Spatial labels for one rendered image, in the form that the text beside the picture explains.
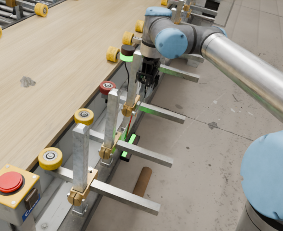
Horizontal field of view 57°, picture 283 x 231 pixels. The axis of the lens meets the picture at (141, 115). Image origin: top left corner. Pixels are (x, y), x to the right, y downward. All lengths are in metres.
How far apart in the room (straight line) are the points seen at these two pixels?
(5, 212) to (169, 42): 0.60
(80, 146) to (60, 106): 0.44
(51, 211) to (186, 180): 1.24
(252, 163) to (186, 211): 1.59
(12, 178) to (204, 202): 1.71
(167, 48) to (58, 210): 0.77
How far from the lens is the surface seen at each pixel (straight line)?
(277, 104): 0.60
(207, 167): 2.29
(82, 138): 0.72
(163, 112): 1.26
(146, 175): 1.97
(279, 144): 0.39
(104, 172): 1.17
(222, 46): 0.78
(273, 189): 0.40
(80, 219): 1.05
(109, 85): 1.29
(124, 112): 1.23
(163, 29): 0.82
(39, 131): 1.06
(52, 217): 1.16
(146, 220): 1.87
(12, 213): 0.52
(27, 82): 1.30
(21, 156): 0.98
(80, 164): 0.81
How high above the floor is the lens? 1.64
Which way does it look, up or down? 40 degrees down
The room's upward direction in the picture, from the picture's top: 12 degrees clockwise
